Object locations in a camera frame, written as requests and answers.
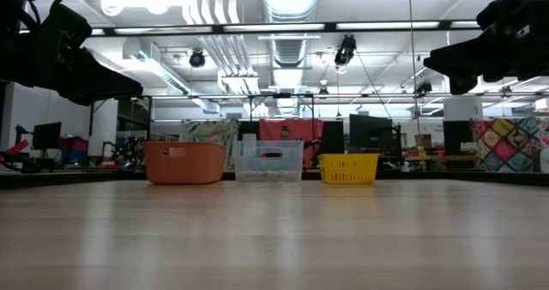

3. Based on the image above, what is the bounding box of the orange plastic bin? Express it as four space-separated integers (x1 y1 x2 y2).
142 141 228 185

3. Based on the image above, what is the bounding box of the black ceiling spotlight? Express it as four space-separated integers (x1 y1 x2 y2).
189 48 207 69

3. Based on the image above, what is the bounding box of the clear plastic bin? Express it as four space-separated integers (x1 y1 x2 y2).
232 134 305 184

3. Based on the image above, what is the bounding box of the thin hanging rope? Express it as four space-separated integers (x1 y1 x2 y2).
406 0 426 172

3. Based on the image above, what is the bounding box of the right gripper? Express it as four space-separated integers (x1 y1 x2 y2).
423 0 549 96

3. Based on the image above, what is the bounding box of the black metal rack frame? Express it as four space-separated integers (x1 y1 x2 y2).
84 91 361 152

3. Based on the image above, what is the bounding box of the black computer monitor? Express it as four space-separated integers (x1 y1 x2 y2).
33 121 63 151
349 113 402 154
443 120 473 156

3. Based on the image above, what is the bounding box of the black ceiling beam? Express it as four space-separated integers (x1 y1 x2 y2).
89 19 481 39

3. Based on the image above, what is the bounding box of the red cloth backdrop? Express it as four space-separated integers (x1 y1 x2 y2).
258 118 324 151

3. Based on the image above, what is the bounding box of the silver ceiling air duct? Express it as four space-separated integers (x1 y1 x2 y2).
260 0 321 115

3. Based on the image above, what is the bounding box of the yellow plastic basket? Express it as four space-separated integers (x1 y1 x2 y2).
317 152 381 184

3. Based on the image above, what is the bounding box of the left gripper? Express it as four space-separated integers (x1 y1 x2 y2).
33 2 144 107

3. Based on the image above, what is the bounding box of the colourful patchwork quilt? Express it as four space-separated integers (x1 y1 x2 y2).
470 117 549 173

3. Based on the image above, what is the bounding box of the red storage box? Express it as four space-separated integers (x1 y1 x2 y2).
59 137 89 150

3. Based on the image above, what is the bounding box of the floral patterned cloth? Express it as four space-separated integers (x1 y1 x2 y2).
178 118 240 156

